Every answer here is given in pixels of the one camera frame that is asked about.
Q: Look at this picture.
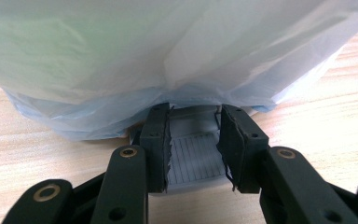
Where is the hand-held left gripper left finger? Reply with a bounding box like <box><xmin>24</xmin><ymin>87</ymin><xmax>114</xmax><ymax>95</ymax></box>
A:
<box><xmin>139</xmin><ymin>102</ymin><xmax>172</xmax><ymax>194</ymax></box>

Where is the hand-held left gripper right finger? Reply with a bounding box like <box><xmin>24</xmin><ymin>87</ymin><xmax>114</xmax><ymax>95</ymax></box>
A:
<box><xmin>215</xmin><ymin>104</ymin><xmax>270</xmax><ymax>194</ymax></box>

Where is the pale blue plastic trash bag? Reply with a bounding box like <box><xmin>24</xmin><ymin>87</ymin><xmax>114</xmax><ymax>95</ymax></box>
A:
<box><xmin>0</xmin><ymin>0</ymin><xmax>358</xmax><ymax>142</ymax></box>

